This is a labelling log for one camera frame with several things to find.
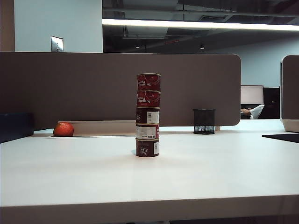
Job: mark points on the red tomato paste can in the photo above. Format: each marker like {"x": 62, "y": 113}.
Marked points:
{"x": 149, "y": 99}
{"x": 149, "y": 82}

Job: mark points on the dark red can barcode label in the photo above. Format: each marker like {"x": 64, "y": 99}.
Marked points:
{"x": 142, "y": 116}

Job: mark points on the red can wide white label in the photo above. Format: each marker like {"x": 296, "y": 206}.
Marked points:
{"x": 146, "y": 131}

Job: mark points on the dark red can boxed print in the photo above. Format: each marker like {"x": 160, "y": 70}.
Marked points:
{"x": 147, "y": 148}

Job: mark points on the black mesh pen holder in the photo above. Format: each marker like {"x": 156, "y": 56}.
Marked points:
{"x": 204, "y": 120}

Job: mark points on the brown desk divider panel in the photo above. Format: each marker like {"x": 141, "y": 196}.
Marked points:
{"x": 81, "y": 88}

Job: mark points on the orange fruit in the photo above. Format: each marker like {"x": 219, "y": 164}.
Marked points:
{"x": 63, "y": 129}

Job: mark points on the long ceiling light strip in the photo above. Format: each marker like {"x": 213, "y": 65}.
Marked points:
{"x": 198, "y": 24}

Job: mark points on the white computer monitor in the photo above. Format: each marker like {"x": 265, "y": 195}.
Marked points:
{"x": 251, "y": 94}

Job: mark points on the person in white shirt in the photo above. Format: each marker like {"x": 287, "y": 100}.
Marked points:
{"x": 257, "y": 112}

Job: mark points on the dark blue box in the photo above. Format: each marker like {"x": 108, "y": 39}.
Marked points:
{"x": 15, "y": 126}

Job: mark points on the black desk mat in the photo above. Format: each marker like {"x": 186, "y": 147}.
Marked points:
{"x": 283, "y": 137}

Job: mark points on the brown divider with white base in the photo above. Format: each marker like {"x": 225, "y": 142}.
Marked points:
{"x": 290, "y": 93}

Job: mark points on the metal wall switch plate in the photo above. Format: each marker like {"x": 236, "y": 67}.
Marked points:
{"x": 57, "y": 44}

